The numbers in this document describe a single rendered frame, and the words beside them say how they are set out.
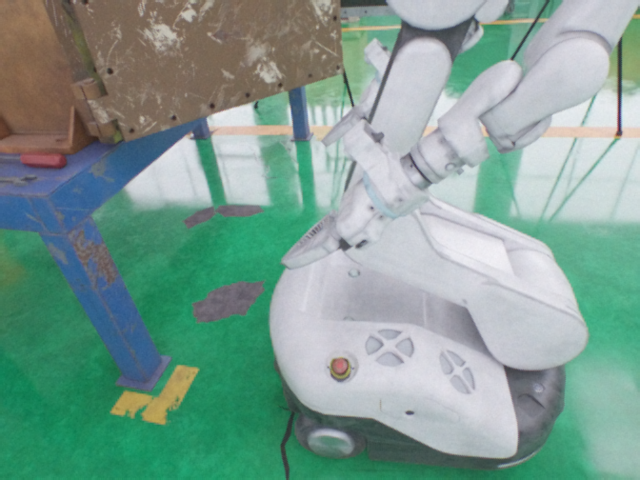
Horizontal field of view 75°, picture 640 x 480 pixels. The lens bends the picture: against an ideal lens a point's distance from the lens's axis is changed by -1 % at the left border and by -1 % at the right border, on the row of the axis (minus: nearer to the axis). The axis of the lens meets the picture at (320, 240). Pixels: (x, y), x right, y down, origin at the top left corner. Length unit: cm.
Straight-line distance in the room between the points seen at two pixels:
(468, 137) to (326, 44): 83
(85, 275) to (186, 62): 54
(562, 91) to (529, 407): 68
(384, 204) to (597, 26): 28
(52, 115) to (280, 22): 60
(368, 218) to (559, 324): 51
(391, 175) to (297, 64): 74
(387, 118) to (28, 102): 89
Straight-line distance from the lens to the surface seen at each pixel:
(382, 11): 224
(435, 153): 52
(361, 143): 52
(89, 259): 109
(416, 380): 81
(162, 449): 124
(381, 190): 53
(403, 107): 70
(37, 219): 107
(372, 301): 100
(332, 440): 101
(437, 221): 94
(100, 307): 117
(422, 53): 68
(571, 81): 50
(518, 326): 92
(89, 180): 108
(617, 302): 161
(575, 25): 51
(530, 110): 51
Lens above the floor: 101
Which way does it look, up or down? 36 degrees down
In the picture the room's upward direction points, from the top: 6 degrees counter-clockwise
